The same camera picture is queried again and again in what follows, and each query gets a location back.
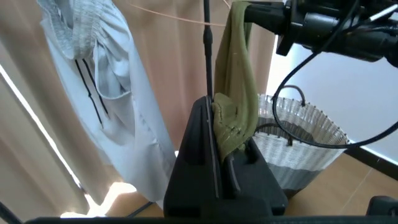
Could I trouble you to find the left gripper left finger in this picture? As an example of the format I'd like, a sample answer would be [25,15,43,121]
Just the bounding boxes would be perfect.
[163,95,219,218]

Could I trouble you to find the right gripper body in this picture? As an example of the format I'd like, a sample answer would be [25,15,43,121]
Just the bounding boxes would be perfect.
[275,0,391,63]

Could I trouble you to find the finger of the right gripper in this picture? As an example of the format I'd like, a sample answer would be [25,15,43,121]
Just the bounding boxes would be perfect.
[244,1,287,35]

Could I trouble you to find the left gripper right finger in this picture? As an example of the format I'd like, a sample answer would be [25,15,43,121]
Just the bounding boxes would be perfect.
[217,138,289,218]

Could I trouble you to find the green long-sleeved shirt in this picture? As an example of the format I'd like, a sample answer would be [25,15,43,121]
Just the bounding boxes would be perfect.
[211,1,259,163]

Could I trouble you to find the pink clothes hanger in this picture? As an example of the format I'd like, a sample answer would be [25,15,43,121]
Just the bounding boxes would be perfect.
[129,0,233,28]

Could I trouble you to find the white laundry basket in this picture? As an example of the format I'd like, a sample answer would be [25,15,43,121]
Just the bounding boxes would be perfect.
[252,84,349,200]

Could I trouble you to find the black clothes rack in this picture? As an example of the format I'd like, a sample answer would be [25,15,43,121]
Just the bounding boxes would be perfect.
[126,0,215,218]

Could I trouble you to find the pale grey shorts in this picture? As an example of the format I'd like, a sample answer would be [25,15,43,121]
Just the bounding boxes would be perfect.
[36,0,177,203]

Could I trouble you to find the beige curtain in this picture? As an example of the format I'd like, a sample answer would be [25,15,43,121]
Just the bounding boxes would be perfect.
[0,0,277,223]

